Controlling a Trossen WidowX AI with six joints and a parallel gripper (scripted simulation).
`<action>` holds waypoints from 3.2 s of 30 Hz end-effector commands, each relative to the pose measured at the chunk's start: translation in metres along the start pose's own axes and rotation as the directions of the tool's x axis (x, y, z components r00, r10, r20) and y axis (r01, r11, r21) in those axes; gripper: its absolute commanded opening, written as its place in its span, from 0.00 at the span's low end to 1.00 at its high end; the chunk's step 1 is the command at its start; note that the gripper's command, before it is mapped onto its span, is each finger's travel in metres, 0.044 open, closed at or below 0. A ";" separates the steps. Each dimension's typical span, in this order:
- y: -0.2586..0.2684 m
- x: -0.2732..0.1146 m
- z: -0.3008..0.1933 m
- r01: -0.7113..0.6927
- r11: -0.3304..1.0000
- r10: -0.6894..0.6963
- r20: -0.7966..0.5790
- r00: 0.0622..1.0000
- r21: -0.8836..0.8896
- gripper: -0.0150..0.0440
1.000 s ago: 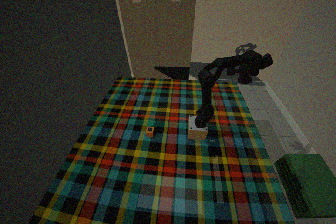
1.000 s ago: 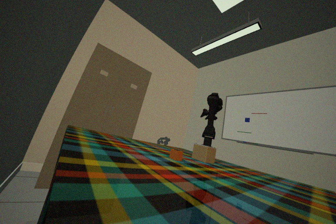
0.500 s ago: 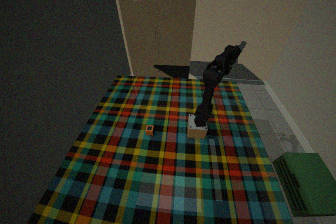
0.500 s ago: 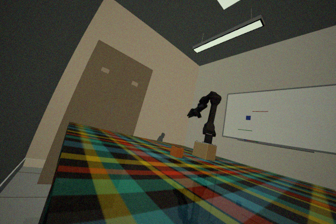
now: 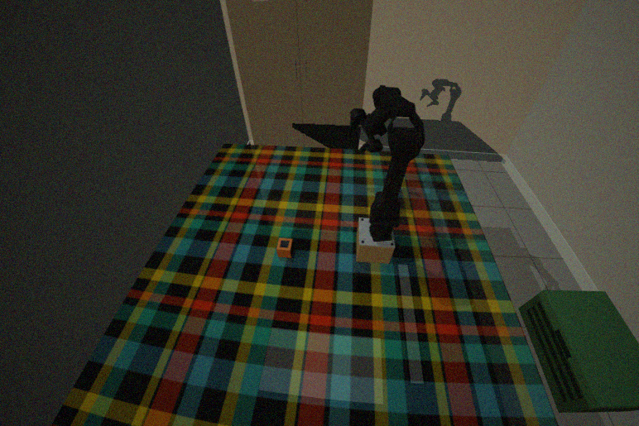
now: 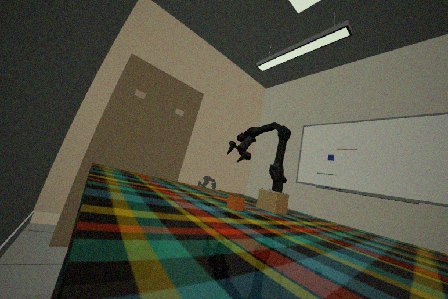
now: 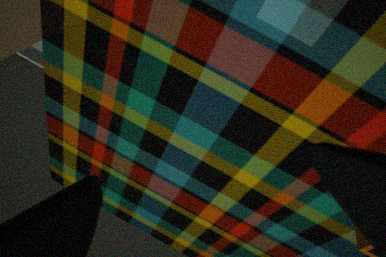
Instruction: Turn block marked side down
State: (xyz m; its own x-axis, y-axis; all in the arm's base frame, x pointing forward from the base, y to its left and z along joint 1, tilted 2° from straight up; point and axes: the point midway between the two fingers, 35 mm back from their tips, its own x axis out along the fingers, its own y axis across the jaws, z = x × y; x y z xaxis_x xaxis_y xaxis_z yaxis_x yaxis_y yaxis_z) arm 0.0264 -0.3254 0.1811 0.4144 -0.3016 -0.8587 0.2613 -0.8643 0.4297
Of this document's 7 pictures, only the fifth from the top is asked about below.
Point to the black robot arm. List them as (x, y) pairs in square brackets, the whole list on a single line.
[(405, 144)]

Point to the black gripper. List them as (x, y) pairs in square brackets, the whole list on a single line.
[(369, 126)]

